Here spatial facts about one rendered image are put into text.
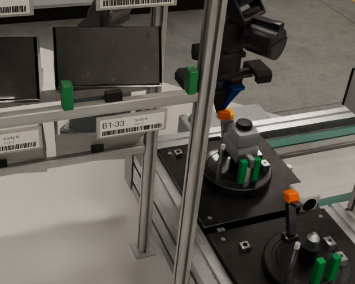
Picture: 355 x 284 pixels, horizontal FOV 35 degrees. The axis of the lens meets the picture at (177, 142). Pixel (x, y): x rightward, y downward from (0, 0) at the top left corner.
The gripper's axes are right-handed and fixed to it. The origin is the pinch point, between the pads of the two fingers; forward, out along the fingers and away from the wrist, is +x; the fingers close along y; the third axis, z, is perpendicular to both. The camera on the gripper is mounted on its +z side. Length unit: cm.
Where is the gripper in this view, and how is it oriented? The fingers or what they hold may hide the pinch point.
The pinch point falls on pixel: (220, 98)
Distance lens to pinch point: 112.2
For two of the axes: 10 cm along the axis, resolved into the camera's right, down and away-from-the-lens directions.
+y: -9.3, 1.5, -3.4
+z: -3.7, -5.5, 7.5
